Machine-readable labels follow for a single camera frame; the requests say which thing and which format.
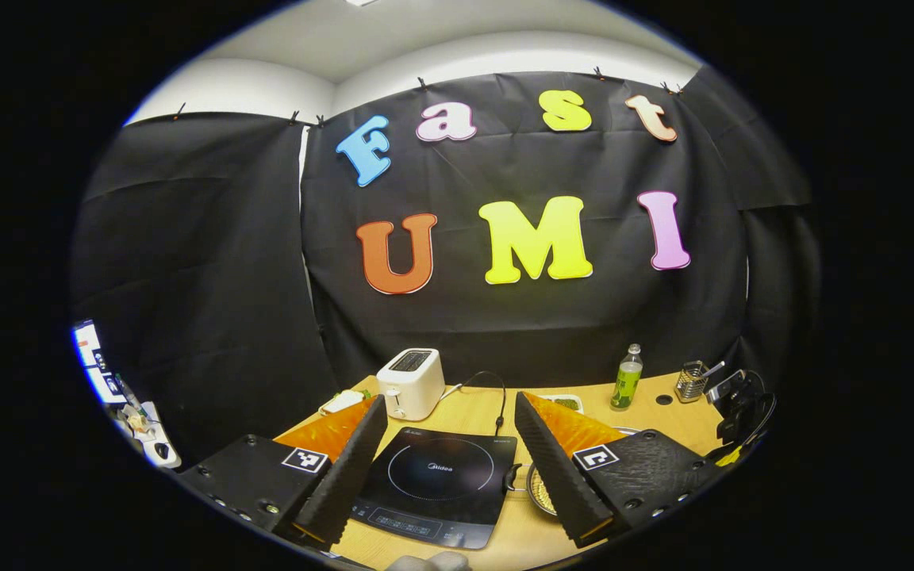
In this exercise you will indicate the white toaster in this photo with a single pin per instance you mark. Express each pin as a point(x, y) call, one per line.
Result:
point(413, 385)

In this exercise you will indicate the white blue printed box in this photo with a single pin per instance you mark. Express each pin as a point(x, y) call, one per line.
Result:
point(96, 361)

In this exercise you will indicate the white divided dish with beans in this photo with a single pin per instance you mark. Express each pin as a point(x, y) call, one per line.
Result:
point(564, 402)

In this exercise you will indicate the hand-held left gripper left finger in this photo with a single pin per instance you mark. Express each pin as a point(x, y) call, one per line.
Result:
point(346, 476)

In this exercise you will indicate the small white plate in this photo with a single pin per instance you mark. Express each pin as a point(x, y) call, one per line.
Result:
point(342, 404)

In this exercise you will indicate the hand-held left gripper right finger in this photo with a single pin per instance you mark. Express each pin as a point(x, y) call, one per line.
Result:
point(556, 476)

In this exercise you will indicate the green drink bottle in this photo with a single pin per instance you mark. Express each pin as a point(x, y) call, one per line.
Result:
point(626, 381)

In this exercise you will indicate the metal mesh utensil holder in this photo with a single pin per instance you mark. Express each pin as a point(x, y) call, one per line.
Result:
point(689, 385)

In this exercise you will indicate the black induction cooktop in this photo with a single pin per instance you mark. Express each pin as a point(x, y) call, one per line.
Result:
point(441, 476)

